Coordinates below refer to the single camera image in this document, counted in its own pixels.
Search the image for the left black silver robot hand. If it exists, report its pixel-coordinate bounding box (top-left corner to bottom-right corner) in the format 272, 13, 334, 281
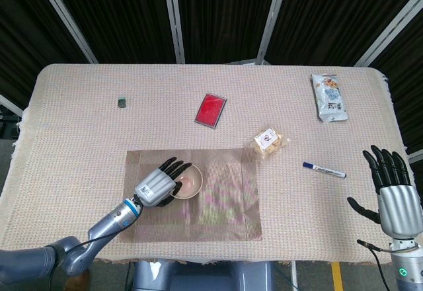
133, 156, 194, 208

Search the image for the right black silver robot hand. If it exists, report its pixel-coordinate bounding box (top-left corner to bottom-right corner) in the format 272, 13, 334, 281
346, 144, 423, 239

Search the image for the beige bowl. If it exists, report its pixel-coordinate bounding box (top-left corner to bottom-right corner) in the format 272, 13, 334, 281
171, 163, 204, 200

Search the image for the brown woven placemat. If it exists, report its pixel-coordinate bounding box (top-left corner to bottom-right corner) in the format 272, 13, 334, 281
121, 149, 263, 244

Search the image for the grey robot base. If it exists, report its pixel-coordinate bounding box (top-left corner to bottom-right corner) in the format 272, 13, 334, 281
132, 259, 275, 291

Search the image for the blue white marker pen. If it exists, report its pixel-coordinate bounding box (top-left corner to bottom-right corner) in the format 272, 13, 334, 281
302, 161, 348, 179

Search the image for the beige woven tablecloth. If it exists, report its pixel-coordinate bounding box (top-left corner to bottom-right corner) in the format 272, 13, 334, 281
0, 63, 423, 267

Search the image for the red ink pad case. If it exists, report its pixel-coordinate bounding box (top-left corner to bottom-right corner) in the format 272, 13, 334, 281
194, 93, 228, 130

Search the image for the brown shoe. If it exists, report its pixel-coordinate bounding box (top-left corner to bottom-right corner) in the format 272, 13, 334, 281
64, 267, 91, 291

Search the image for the clear cookie packet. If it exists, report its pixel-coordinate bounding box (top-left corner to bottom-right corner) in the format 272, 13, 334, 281
244, 124, 291, 161

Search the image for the white table leg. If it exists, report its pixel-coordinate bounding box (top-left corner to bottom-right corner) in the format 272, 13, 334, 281
289, 260, 299, 291

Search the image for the white snack bag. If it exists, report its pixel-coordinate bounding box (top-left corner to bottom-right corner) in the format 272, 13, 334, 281
310, 73, 350, 123

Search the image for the black curtain panel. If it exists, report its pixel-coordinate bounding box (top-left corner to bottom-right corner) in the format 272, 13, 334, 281
0, 0, 90, 110
46, 0, 176, 64
173, 0, 282, 64
369, 9, 423, 155
266, 0, 423, 65

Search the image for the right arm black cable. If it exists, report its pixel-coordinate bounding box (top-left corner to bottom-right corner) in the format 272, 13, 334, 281
356, 239, 406, 291

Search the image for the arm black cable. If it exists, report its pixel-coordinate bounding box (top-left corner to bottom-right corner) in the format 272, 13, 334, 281
48, 198, 139, 291
356, 239, 406, 291

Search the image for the white partition post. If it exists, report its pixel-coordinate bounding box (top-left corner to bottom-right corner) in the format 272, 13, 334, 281
352, 0, 423, 67
161, 0, 186, 64
0, 94, 24, 117
32, 0, 99, 64
256, 0, 292, 64
408, 148, 423, 165

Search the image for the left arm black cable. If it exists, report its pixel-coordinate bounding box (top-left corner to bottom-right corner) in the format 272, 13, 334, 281
48, 198, 139, 291

